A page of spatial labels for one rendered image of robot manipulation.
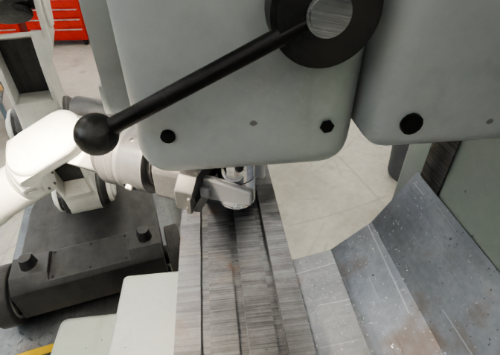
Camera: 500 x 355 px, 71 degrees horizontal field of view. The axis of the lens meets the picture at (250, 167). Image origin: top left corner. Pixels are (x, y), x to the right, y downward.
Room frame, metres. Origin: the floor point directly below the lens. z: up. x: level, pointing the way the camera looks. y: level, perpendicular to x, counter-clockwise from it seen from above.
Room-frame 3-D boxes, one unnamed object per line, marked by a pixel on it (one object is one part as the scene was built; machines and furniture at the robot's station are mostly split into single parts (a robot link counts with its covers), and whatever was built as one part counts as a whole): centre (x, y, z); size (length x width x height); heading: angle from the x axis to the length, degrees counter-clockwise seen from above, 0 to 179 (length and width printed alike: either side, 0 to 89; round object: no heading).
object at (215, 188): (0.32, 0.03, 1.23); 0.06 x 0.02 x 0.03; 71
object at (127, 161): (0.38, 0.10, 1.23); 0.13 x 0.12 x 0.10; 161
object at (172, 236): (0.84, 0.27, 0.50); 0.20 x 0.05 x 0.20; 19
